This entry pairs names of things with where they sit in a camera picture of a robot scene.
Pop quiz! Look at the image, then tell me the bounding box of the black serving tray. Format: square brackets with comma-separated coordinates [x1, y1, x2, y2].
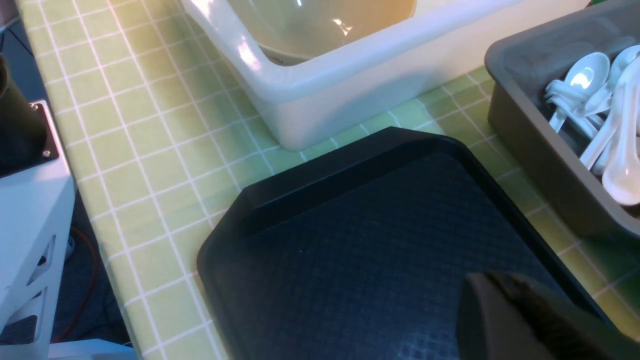
[196, 127, 613, 360]

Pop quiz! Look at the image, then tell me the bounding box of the white soup spoon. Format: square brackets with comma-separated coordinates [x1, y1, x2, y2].
[601, 58, 640, 207]

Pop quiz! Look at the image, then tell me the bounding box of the red floor cable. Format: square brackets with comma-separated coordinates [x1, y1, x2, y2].
[50, 225, 99, 345]

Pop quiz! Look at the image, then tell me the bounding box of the large tan noodle bowl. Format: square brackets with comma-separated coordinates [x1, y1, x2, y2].
[230, 0, 418, 66]

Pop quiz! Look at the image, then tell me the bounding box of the grey plastic bin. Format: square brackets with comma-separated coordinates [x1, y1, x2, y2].
[484, 0, 640, 239]

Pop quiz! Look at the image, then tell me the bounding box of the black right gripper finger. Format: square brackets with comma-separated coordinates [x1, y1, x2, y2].
[457, 271, 640, 360]

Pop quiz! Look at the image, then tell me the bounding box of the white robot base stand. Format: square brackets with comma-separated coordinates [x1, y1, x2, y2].
[0, 100, 137, 360]

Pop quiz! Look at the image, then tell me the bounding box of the green checked tablecloth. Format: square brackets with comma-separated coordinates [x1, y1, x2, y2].
[17, 0, 639, 360]

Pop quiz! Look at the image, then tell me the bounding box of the white spoon left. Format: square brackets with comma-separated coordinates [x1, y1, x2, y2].
[544, 52, 611, 137]

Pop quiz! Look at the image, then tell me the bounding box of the large white plastic tub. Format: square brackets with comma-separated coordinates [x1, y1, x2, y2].
[182, 0, 588, 151]

